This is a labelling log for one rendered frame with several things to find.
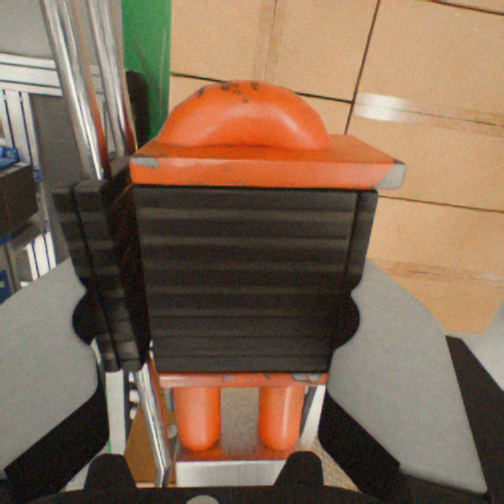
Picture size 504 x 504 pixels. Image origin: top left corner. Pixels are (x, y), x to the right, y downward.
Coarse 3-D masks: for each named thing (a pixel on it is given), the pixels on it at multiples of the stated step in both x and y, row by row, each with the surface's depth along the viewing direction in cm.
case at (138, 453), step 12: (156, 372) 94; (168, 420) 82; (132, 432) 78; (144, 432) 78; (132, 444) 75; (144, 444) 76; (132, 456) 73; (144, 456) 74; (132, 468) 71; (144, 468) 71; (144, 480) 69
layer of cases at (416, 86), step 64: (192, 0) 66; (256, 0) 66; (320, 0) 67; (384, 0) 67; (448, 0) 67; (192, 64) 71; (256, 64) 71; (320, 64) 72; (384, 64) 72; (448, 64) 73; (384, 128) 78; (448, 128) 79; (384, 192) 85; (448, 192) 86; (384, 256) 94; (448, 256) 94; (448, 320) 105
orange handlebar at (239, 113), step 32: (192, 96) 10; (224, 96) 10; (256, 96) 10; (288, 96) 10; (192, 128) 10; (224, 128) 10; (256, 128) 10; (288, 128) 10; (320, 128) 10; (192, 416) 15; (288, 416) 16; (192, 448) 16
